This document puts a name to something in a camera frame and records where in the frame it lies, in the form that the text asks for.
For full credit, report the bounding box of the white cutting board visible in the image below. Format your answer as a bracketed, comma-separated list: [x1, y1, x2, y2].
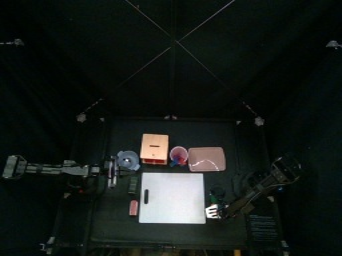
[138, 171, 209, 225]

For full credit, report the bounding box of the pink toy block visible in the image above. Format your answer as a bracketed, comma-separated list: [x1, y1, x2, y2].
[129, 199, 141, 217]

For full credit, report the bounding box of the black plate with white text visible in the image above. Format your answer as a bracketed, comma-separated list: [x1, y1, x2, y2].
[248, 214, 281, 245]

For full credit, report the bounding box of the red wooden drawer box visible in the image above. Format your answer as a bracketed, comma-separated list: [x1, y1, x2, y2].
[139, 133, 171, 166]

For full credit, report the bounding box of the pink square plate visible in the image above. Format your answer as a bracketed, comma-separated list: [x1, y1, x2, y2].
[188, 146, 228, 173]

